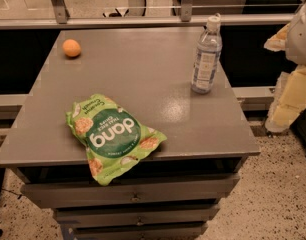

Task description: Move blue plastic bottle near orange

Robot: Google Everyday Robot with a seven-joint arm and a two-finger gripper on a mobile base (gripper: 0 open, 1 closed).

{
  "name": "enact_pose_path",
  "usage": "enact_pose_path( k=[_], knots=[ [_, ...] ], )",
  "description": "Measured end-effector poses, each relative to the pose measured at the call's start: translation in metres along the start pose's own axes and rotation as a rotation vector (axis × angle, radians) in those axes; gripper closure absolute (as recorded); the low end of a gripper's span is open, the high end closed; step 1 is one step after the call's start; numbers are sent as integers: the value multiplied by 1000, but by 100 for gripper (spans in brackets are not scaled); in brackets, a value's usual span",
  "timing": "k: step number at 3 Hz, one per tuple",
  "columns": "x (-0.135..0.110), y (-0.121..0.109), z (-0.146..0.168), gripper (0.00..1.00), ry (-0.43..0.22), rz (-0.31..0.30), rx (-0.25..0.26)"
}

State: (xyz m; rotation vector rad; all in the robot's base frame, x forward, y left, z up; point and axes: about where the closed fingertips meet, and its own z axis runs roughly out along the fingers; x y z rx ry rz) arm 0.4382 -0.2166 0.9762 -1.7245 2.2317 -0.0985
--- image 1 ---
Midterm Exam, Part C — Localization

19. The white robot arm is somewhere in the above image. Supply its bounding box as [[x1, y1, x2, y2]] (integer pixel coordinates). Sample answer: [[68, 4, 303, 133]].
[[264, 2, 306, 133]]

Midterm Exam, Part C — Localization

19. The grey metal railing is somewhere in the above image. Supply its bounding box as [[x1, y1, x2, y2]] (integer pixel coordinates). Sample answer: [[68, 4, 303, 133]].
[[0, 0, 306, 31]]

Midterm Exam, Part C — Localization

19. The green dang chips bag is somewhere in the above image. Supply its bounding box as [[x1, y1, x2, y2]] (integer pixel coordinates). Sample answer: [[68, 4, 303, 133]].
[[66, 94, 167, 186]]

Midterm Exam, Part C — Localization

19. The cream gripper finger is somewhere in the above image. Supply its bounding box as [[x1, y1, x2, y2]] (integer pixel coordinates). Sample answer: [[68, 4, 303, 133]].
[[265, 65, 306, 133], [264, 24, 290, 52]]

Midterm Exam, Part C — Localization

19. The orange fruit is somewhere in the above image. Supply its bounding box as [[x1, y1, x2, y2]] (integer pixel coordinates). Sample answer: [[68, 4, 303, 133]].
[[62, 39, 81, 58]]

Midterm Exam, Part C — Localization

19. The grey drawer cabinet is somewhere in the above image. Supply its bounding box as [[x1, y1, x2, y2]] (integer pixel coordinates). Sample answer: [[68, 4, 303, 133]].
[[0, 28, 259, 240]]

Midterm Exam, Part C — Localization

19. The clear blue plastic water bottle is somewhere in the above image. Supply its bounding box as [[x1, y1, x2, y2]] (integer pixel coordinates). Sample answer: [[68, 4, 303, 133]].
[[191, 13, 222, 94]]

